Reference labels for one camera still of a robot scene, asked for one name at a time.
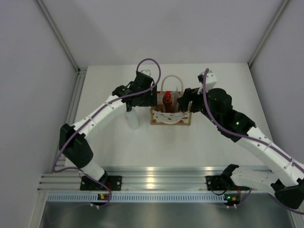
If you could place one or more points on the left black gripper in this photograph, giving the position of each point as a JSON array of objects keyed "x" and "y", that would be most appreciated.
[{"x": 152, "y": 99}]

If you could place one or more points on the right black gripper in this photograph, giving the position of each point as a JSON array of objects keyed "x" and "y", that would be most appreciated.
[{"x": 190, "y": 95}]

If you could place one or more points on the red bottle with red cap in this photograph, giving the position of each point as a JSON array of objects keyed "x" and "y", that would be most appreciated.
[{"x": 167, "y": 102}]

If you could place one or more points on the translucent bottle with black cap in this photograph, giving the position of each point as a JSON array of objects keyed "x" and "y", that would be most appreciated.
[{"x": 132, "y": 119}]

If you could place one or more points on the canvas bag with strawberry print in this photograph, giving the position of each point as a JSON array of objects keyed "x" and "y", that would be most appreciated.
[{"x": 159, "y": 116}]

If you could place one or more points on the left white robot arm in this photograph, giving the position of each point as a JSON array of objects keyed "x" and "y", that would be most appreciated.
[{"x": 74, "y": 140}]

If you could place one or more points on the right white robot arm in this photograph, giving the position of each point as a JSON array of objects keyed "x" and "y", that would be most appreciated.
[{"x": 285, "y": 178}]

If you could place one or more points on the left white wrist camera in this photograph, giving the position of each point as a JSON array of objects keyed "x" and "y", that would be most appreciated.
[{"x": 147, "y": 72}]

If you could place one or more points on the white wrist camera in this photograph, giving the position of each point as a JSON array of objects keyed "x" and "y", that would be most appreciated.
[
  {"x": 211, "y": 80},
  {"x": 147, "y": 72}
]

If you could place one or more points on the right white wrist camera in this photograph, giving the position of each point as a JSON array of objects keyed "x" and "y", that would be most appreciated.
[{"x": 211, "y": 80}]

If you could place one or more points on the left aluminium frame post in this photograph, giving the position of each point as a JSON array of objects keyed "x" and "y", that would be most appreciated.
[{"x": 55, "y": 30}]

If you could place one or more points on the aluminium frame post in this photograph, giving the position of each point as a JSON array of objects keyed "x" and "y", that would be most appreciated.
[
  {"x": 269, "y": 30},
  {"x": 55, "y": 30}
]

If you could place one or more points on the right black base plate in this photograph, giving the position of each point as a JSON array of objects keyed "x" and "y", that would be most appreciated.
[{"x": 220, "y": 183}]

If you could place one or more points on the aluminium mounting rail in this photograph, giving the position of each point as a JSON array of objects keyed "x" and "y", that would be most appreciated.
[{"x": 139, "y": 178}]

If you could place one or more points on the right aluminium frame post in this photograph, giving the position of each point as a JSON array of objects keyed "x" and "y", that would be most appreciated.
[{"x": 269, "y": 30}]

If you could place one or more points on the white slotted cable duct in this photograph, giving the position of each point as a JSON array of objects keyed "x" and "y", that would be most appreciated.
[{"x": 136, "y": 197}]

